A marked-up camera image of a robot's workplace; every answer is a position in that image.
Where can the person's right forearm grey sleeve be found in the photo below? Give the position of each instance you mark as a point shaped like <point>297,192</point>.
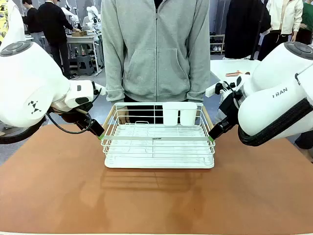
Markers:
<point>113,78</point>

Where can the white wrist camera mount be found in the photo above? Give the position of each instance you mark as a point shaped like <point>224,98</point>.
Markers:
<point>100,90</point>
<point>211,91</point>

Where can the yellow printed garment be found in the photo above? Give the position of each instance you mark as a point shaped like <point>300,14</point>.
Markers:
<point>3,19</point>

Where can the person in black sweater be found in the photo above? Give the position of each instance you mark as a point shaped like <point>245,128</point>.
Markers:
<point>31,19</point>

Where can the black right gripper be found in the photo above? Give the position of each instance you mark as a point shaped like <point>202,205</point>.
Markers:
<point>231,105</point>

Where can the shoe rack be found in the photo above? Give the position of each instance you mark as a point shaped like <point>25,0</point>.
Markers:
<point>217,44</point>

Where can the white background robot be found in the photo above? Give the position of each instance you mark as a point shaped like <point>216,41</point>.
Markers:
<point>69,17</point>
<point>93,14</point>

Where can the grey workbench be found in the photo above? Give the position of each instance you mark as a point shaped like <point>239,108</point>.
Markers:
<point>80,40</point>

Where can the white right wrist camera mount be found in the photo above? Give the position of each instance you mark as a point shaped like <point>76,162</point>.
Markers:
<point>211,91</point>

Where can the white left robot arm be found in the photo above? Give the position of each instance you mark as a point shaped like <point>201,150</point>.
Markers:
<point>29,73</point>

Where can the person in green top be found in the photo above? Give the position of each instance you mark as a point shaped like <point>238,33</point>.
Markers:
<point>306,22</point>

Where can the person in black jacket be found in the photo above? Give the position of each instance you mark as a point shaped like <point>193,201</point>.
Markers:
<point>52,24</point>

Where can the cardboard box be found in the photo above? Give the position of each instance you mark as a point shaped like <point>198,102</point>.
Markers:
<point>79,33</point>

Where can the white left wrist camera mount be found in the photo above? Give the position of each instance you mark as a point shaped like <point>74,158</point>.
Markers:
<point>100,90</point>

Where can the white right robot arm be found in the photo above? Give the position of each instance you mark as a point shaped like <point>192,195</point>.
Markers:
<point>269,110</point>

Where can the person's left forearm grey sleeve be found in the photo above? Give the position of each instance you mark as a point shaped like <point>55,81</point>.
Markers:
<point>199,78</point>

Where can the black stand pole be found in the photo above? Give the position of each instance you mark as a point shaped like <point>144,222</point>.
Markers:
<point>255,50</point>

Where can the white table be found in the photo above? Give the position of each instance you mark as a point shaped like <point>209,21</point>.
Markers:
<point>230,66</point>

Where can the grey step stool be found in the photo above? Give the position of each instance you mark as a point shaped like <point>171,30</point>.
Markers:
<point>85,64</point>

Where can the white cutlery holder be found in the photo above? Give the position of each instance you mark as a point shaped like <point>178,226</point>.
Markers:
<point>170,115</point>

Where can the hanging black coat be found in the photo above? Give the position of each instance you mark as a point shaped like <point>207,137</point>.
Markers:
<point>240,29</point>

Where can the person's right hand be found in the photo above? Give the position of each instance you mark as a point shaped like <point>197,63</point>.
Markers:
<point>122,120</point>

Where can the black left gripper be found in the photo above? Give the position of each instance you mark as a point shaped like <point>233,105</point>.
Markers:
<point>71,116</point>

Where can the person in white jacket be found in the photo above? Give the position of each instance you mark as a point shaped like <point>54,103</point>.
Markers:
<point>286,17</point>

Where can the white drip tray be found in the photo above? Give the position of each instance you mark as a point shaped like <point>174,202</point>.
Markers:
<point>159,165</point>

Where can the person in grey hoodie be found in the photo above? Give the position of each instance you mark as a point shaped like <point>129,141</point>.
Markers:
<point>156,49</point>

